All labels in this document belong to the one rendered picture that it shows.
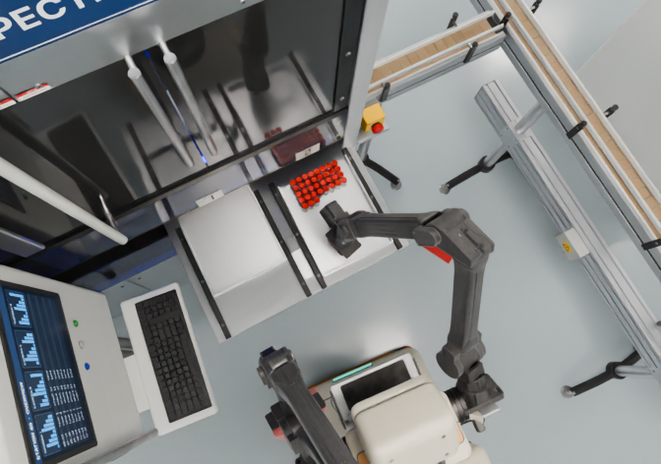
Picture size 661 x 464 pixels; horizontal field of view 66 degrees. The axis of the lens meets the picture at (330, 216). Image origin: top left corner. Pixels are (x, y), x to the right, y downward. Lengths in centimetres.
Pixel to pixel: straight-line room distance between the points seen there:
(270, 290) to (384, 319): 101
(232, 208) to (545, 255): 172
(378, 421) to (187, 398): 76
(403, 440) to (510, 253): 175
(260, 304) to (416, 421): 70
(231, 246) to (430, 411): 85
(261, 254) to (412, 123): 145
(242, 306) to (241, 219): 29
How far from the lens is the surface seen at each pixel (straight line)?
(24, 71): 91
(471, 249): 108
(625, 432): 299
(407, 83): 191
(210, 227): 175
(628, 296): 239
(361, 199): 176
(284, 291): 169
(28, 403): 125
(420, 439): 121
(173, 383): 180
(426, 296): 264
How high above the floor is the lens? 256
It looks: 75 degrees down
